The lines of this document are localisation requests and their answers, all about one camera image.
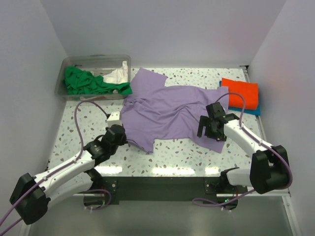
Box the purple t shirt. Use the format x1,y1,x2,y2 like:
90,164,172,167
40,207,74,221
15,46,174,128
121,68,228,153

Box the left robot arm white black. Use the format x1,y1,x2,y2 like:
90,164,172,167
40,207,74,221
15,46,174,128
10,124,126,225

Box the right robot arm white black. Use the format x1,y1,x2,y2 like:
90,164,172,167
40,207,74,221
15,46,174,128
197,102,293,194

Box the teal folded t shirt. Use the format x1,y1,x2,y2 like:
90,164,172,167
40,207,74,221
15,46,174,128
218,81,261,116

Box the orange folded t shirt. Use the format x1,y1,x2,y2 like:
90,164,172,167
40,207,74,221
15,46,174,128
220,78,259,109

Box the white t shirt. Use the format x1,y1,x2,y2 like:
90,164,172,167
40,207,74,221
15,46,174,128
103,61,128,84

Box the green t shirt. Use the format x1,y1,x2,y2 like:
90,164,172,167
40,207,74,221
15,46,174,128
63,66,133,95

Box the clear plastic bin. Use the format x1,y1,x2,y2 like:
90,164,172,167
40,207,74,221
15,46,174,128
55,55,132,101

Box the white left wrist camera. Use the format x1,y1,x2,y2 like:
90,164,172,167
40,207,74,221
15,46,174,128
107,111,122,128

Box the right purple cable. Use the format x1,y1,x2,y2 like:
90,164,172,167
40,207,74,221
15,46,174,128
193,92,293,209

